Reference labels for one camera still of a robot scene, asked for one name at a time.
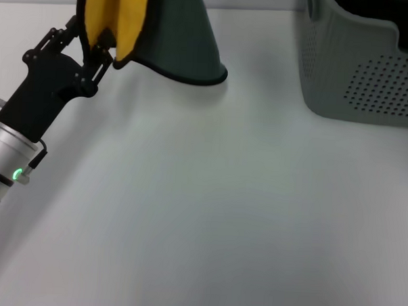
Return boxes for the green and yellow towel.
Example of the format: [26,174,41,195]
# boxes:
[72,0,231,87]

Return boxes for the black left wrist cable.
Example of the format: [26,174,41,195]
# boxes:
[18,137,49,185]

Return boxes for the grey perforated plastic storage box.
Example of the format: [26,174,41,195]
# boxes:
[295,0,408,129]

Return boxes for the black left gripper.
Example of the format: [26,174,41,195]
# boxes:
[0,12,117,144]

